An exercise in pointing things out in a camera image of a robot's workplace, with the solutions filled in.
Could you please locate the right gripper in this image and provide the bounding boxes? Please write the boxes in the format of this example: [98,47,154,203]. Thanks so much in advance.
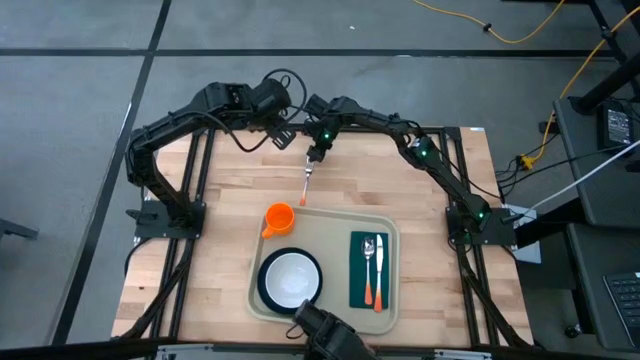
[305,111,347,164]

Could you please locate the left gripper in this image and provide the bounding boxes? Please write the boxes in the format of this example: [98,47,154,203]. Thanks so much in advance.
[248,77,299,151]

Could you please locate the orange-handled metal fork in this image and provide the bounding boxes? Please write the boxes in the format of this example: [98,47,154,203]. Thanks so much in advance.
[298,155,317,208]

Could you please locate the orange plastic cup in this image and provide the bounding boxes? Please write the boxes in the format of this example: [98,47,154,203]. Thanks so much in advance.
[260,201,297,241]

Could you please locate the orange-handled metal spoon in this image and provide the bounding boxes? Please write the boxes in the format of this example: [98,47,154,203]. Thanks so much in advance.
[361,235,377,307]

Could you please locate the orange-handled metal knife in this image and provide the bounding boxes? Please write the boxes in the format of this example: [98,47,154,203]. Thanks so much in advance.
[373,233,386,314]

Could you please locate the dark green cloth napkin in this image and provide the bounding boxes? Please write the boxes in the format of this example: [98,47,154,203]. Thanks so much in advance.
[348,230,391,310]

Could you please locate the white plate with dark rim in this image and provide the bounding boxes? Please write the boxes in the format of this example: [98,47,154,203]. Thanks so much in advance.
[256,246,325,316]

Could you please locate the beige plastic tray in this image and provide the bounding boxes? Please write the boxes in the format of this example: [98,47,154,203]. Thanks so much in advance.
[246,206,402,336]

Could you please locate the white paper sheet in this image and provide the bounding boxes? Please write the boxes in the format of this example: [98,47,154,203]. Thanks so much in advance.
[508,203,544,265]

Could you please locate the black furniture leg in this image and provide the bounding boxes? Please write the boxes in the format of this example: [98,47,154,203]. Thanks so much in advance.
[0,217,40,242]

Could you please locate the black desk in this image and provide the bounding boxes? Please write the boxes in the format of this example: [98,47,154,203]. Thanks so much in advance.
[566,222,640,352]
[553,97,640,230]

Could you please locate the black rig bar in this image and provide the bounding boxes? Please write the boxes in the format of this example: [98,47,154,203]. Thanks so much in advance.
[0,337,640,360]

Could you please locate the black power adapter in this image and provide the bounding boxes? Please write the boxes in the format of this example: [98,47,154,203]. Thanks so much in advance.
[596,101,636,154]

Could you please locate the black desk leg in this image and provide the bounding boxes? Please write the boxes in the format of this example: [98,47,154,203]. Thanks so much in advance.
[569,0,640,116]

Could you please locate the black keyboard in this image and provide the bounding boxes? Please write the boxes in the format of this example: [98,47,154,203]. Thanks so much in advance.
[602,271,640,350]

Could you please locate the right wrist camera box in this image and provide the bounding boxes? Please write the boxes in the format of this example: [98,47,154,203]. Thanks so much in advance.
[303,93,331,120]

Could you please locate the black aluminium table frame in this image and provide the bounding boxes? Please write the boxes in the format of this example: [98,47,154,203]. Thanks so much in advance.
[112,110,534,351]

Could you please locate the yellow cable with black knot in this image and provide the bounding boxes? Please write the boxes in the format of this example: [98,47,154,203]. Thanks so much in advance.
[410,0,566,45]

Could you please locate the white cable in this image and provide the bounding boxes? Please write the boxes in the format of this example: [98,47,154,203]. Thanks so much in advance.
[529,139,640,212]

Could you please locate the black power cable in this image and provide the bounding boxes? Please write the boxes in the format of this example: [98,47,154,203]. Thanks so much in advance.
[494,132,626,201]

